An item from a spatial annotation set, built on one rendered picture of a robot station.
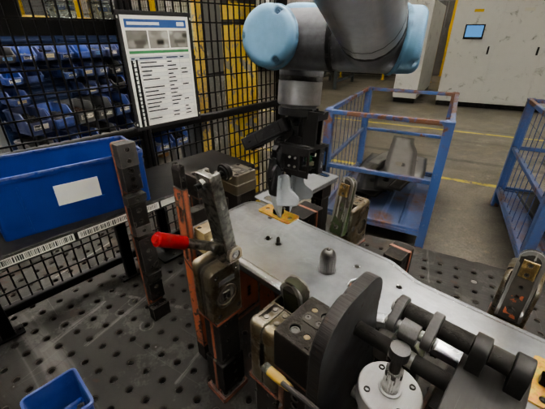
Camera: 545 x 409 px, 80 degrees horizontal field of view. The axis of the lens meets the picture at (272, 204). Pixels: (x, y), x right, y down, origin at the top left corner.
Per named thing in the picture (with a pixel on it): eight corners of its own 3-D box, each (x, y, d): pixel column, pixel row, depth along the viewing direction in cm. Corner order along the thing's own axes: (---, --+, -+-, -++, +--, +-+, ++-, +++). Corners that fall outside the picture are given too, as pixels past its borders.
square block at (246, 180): (259, 269, 109) (257, 169, 92) (242, 280, 104) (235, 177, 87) (243, 259, 114) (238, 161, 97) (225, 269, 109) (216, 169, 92)
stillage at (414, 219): (355, 176, 357) (366, 85, 313) (434, 191, 324) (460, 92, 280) (315, 227, 264) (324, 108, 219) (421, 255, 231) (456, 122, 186)
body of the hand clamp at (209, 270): (248, 382, 74) (241, 257, 57) (225, 404, 69) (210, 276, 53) (231, 366, 77) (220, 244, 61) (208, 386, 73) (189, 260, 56)
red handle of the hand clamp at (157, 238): (238, 247, 57) (164, 237, 45) (234, 259, 57) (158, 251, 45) (224, 238, 60) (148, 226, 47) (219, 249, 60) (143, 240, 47)
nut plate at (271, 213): (300, 217, 65) (300, 213, 65) (288, 225, 63) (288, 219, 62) (269, 204, 70) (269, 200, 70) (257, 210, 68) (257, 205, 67)
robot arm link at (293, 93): (269, 79, 55) (296, 79, 61) (268, 107, 56) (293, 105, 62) (308, 82, 50) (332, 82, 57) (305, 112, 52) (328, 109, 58)
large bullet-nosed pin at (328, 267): (337, 275, 63) (341, 247, 60) (328, 283, 61) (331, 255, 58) (323, 268, 65) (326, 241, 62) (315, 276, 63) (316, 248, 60)
